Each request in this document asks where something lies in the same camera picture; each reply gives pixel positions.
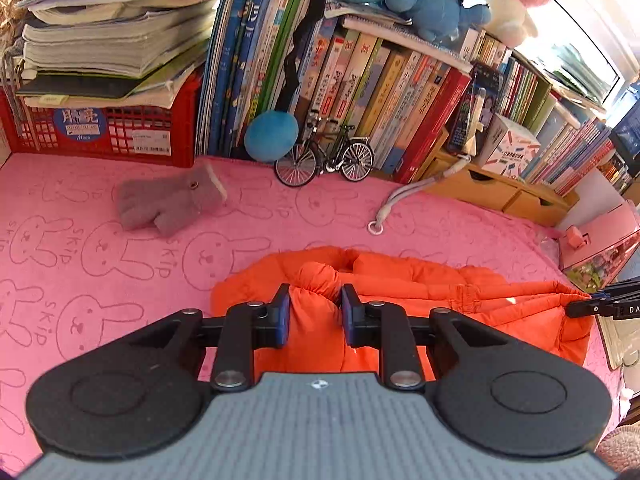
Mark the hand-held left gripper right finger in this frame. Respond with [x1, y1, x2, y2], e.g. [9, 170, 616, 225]
[341, 283, 516, 391]

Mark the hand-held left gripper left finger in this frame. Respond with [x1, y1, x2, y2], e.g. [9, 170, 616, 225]
[125, 283, 292, 394]

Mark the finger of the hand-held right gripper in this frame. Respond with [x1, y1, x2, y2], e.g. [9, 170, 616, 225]
[565, 278, 640, 319]

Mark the orange puffer jacket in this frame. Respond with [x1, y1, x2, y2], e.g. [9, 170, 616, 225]
[210, 246, 596, 376]

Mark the clear plastic bag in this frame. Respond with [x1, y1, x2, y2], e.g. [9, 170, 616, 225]
[537, 235, 563, 261]

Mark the pink triangular toy case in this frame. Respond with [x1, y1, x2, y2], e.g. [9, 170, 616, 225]
[557, 200, 640, 293]

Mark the white board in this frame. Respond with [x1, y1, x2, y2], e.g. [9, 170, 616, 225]
[570, 167, 626, 216]

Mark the row of shiny small books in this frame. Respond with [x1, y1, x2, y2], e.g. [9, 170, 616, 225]
[597, 150, 640, 196]

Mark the wooden drawer organizer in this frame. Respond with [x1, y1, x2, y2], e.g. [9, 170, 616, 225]
[417, 127, 583, 228]

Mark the miniature bicycle model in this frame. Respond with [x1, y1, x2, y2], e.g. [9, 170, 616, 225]
[274, 110, 375, 188]

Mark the row of pink blue books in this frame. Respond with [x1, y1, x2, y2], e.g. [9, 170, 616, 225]
[520, 105, 618, 198]

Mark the grey knit glove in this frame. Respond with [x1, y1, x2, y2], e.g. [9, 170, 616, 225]
[116, 162, 228, 237]

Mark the blue plush ball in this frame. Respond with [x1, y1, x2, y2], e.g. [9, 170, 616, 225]
[244, 111, 301, 163]

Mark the dark blue box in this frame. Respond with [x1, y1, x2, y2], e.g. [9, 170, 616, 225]
[612, 80, 640, 151]

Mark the row of thick assorted books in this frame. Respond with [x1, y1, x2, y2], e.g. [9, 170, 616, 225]
[290, 17, 473, 185]

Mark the red plastic basket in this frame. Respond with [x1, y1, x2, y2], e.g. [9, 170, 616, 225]
[0, 67, 203, 168]

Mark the row of thin green books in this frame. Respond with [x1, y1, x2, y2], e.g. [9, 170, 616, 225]
[470, 27, 558, 133]

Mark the stack of green workbooks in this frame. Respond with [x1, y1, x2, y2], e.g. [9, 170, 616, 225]
[525, 42, 621, 111]

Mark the row of tall blue books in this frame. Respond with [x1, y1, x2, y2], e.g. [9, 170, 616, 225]
[195, 0, 313, 158]

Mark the small blue plush toy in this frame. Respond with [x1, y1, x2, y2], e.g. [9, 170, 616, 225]
[384, 0, 493, 45]

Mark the stack of paper workbooks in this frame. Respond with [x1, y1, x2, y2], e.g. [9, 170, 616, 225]
[15, 0, 223, 111]

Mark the white coiled cable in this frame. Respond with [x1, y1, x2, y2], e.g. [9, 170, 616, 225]
[367, 152, 473, 236]

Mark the black strap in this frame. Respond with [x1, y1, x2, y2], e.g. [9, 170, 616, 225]
[282, 0, 328, 113]

